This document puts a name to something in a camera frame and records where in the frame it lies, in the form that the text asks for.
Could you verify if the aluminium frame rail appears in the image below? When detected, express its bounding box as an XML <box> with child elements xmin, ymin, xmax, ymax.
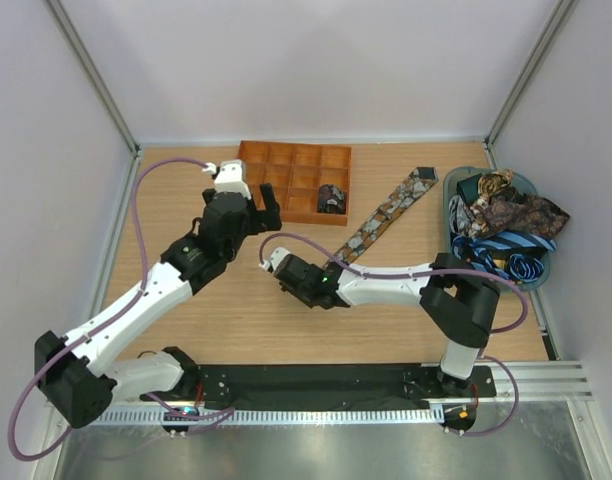
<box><xmin>490</xmin><ymin>360</ymin><xmax>595</xmax><ymax>401</ymax></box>

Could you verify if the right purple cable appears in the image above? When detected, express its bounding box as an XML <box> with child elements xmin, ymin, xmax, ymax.
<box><xmin>256</xmin><ymin>234</ymin><xmax>532</xmax><ymax>437</ymax></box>

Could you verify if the orange compartment tray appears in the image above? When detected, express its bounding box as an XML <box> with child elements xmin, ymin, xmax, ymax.
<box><xmin>237</xmin><ymin>140</ymin><xmax>352</xmax><ymax>226</ymax></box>

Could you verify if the dark brown paisley tie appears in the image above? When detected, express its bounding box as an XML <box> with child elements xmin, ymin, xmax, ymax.
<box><xmin>471</xmin><ymin>194</ymin><xmax>570</xmax><ymax>240</ymax></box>

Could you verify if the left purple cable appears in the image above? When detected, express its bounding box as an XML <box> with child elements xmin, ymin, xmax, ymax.
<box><xmin>6</xmin><ymin>155</ymin><xmax>220</xmax><ymax>462</ymax></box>

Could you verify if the blue striped tie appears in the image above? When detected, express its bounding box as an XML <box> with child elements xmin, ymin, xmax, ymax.
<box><xmin>451</xmin><ymin>231</ymin><xmax>557</xmax><ymax>283</ymax></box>

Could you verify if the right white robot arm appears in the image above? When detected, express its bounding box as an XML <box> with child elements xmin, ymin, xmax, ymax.
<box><xmin>262</xmin><ymin>247</ymin><xmax>500</xmax><ymax>396</ymax></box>

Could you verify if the dark green tie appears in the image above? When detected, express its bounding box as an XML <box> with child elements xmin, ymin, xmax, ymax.
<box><xmin>456</xmin><ymin>173</ymin><xmax>482</xmax><ymax>205</ymax></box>

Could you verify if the brown floral tie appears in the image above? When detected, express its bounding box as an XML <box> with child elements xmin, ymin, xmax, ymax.
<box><xmin>334</xmin><ymin>167</ymin><xmax>439</xmax><ymax>264</ymax></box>

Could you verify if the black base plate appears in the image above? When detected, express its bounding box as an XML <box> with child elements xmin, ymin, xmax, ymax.
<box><xmin>155</xmin><ymin>363</ymin><xmax>497</xmax><ymax>412</ymax></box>

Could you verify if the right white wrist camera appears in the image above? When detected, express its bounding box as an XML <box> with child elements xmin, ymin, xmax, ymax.
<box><xmin>259</xmin><ymin>247</ymin><xmax>291</xmax><ymax>273</ymax></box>

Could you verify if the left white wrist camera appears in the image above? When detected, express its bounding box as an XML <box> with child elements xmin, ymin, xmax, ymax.
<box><xmin>202</xmin><ymin>159</ymin><xmax>252</xmax><ymax>200</ymax></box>

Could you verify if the grey patterned tie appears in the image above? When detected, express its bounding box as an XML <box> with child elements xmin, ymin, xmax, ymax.
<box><xmin>448</xmin><ymin>195</ymin><xmax>485</xmax><ymax>238</ymax></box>

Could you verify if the rolled dark floral tie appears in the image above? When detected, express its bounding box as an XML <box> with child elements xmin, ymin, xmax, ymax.
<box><xmin>317</xmin><ymin>183</ymin><xmax>347</xmax><ymax>215</ymax></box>

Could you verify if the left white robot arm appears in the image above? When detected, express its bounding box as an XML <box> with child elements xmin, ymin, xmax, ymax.
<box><xmin>34</xmin><ymin>184</ymin><xmax>282</xmax><ymax>429</ymax></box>

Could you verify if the gold patterned tie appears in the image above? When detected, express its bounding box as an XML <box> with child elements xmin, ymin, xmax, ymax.
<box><xmin>472</xmin><ymin>170</ymin><xmax>514</xmax><ymax>205</ymax></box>

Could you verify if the teal plastic basket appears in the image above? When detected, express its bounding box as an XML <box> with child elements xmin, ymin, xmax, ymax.
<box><xmin>442</xmin><ymin>167</ymin><xmax>556</xmax><ymax>292</ymax></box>

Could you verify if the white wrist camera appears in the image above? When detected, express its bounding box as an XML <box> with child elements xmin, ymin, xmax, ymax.
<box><xmin>259</xmin><ymin>247</ymin><xmax>291</xmax><ymax>273</ymax></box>
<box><xmin>202</xmin><ymin>159</ymin><xmax>252</xmax><ymax>200</ymax></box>

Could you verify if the white slotted cable duct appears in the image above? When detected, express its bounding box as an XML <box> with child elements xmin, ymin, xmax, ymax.
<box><xmin>92</xmin><ymin>403</ymin><xmax>444</xmax><ymax>428</ymax></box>

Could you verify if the purple cable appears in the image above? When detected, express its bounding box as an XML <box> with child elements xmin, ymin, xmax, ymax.
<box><xmin>256</xmin><ymin>234</ymin><xmax>532</xmax><ymax>437</ymax></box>
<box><xmin>6</xmin><ymin>155</ymin><xmax>220</xmax><ymax>462</ymax></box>

